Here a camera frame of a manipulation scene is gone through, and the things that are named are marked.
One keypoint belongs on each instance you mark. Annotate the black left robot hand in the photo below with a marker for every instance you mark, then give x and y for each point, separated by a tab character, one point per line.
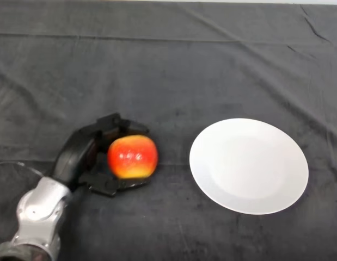
73	155

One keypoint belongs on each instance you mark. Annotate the red yellow apple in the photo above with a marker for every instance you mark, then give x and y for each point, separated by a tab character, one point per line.
133	156

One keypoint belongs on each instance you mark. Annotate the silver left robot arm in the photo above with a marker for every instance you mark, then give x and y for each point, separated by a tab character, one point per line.
37	217

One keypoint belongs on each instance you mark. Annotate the white round plate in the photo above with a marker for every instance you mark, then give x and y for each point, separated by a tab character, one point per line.
248	167

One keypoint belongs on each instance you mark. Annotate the black table cloth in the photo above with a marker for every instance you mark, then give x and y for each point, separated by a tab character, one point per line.
184	68

